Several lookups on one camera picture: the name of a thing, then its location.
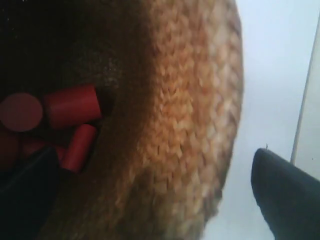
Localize red cylinder lying back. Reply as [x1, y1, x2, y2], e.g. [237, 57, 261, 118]
[43, 84, 102, 129]

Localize brown woven wicker basket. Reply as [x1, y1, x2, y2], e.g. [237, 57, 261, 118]
[0, 0, 244, 240]

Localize red cylinder standing upright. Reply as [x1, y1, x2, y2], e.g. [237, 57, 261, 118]
[0, 92, 44, 132]

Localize red cylinder lying right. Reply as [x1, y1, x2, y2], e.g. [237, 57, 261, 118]
[61, 124, 97, 173]

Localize red cylinder lying front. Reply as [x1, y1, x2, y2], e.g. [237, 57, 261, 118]
[0, 132, 20, 171]

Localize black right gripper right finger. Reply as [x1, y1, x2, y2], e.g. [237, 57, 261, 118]
[250, 148, 320, 240]

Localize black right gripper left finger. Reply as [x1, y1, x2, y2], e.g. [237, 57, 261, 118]
[0, 146, 60, 240]

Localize red cylinder lying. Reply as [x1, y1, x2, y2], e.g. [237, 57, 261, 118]
[0, 132, 20, 171]
[61, 124, 97, 173]
[20, 137, 46, 158]
[43, 84, 102, 129]

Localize red cylinder lying left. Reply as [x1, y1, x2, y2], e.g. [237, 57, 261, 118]
[20, 137, 46, 158]

